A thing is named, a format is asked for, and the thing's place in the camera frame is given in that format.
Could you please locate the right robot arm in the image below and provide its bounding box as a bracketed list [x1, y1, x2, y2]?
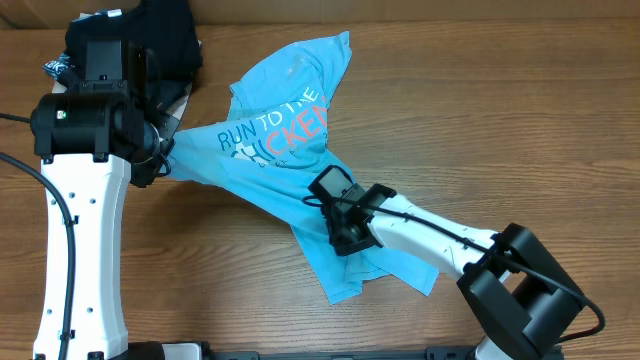
[310, 183, 584, 359]

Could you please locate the beige folded garment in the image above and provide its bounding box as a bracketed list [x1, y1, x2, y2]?
[49, 79, 193, 126]

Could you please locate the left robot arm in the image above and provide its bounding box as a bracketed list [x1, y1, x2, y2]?
[31, 40, 180, 359]

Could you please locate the black folded shirt on pile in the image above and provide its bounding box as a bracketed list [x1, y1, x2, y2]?
[65, 0, 203, 92]

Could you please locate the light blue printed t-shirt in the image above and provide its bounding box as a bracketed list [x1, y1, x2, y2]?
[169, 32, 438, 304]

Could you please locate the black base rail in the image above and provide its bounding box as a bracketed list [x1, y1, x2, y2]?
[116, 342, 475, 360]

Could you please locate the dark patterned folded garment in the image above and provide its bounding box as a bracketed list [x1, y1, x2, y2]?
[43, 54, 192, 113]

